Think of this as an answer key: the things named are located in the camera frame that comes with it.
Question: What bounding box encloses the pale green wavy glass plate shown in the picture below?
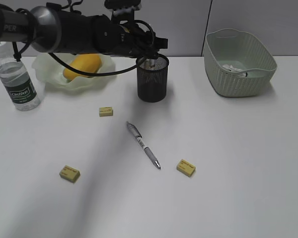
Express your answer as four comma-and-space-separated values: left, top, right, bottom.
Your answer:
32, 53, 117, 94

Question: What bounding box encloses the grey grip white pen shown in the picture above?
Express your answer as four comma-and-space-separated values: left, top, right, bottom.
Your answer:
126, 121, 161, 170

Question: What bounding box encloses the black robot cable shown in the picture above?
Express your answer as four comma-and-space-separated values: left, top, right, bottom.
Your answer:
12, 19, 157, 77

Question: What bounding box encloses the yellow eraser top centre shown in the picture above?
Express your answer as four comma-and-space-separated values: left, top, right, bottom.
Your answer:
99, 107, 113, 117

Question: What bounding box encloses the white waste paper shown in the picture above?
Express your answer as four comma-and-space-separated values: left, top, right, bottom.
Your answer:
222, 64, 248, 77

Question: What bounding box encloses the black mesh pen holder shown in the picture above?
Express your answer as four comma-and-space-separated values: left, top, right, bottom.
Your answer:
137, 54, 169, 103

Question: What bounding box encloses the yellow eraser bottom left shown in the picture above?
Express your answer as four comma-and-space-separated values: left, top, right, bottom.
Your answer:
59, 165, 80, 183

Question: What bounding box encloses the pale green plastic basket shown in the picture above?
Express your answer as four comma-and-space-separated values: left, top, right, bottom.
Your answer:
204, 28, 277, 97

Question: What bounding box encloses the yellow eraser bottom right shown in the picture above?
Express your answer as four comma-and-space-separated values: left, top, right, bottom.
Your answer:
176, 160, 196, 177

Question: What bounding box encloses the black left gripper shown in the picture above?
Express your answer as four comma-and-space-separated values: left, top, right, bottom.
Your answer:
93, 15, 168, 58

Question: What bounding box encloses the yellow mango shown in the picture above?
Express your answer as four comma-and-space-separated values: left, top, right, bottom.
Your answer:
63, 54, 102, 81

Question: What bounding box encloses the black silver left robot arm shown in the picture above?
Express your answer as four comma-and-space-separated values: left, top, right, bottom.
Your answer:
0, 0, 168, 59

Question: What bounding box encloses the yellow eraser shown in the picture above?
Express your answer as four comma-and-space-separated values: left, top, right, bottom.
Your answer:
59, 165, 80, 183
176, 160, 196, 177
99, 107, 113, 117

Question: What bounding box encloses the green grip white pen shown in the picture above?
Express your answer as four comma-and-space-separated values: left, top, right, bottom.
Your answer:
143, 59, 157, 70

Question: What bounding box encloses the clear water bottle green label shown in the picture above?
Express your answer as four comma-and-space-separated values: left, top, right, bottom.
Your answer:
0, 42, 41, 111

